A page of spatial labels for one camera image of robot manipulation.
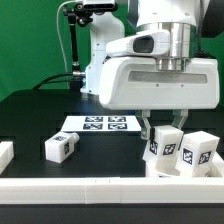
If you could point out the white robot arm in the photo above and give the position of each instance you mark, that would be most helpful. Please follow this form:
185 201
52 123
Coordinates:
184 19

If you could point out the white camera on mount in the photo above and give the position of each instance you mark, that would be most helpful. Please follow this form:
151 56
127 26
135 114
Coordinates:
99 4

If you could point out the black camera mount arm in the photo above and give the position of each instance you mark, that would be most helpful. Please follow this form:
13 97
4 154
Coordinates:
76 16

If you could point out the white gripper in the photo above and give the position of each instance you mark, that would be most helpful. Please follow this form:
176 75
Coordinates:
132 80

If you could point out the white fiducial marker sheet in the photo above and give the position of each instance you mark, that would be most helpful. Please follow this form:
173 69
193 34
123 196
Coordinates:
100 123

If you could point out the white U-shaped fence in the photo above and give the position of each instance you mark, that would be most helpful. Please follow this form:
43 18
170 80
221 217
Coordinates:
54 184

